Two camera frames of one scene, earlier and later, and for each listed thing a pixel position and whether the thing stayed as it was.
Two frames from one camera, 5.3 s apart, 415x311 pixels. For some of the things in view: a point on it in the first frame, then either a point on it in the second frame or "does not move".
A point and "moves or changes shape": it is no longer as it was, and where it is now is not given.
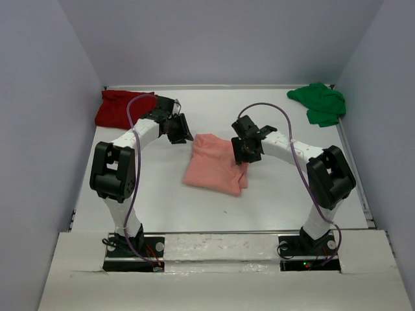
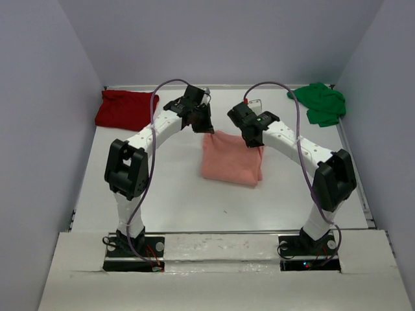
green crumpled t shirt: [324, 104] does not move
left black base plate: [141, 254] does not move
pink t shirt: [213, 164] moves or changes shape
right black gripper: [240, 156] -> [256, 144]
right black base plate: [300, 253] does not move
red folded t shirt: [112, 110] does not move
